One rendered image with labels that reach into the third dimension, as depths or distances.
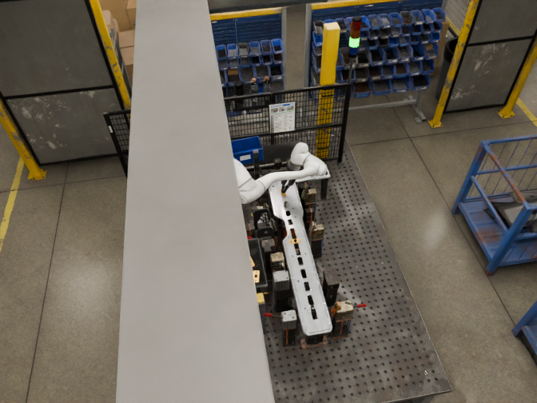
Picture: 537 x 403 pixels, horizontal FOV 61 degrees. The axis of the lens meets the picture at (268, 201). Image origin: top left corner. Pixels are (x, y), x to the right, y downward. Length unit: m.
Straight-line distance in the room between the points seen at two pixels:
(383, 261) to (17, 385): 3.04
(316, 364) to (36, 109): 3.64
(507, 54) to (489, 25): 0.53
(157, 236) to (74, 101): 4.66
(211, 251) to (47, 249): 4.66
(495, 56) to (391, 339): 3.58
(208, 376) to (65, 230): 4.80
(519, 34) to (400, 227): 2.43
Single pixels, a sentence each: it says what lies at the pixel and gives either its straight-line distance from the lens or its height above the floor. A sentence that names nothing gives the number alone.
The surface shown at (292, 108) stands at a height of 1.38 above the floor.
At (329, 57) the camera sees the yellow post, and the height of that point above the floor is 1.78.
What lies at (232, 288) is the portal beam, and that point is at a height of 3.33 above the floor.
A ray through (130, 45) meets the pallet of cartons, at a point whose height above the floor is 0.74.
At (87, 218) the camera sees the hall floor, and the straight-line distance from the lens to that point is 5.13.
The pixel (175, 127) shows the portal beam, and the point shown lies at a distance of 0.52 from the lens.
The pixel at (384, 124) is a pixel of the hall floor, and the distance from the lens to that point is 5.90.
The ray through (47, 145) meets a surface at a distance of 5.49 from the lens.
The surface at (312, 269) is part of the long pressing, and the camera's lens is 3.16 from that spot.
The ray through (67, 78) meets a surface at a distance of 4.91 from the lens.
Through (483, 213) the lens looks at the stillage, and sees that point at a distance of 4.94.
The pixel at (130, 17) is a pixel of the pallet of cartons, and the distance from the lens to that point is 7.07.
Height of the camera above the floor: 3.65
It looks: 49 degrees down
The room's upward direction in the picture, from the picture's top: 2 degrees counter-clockwise
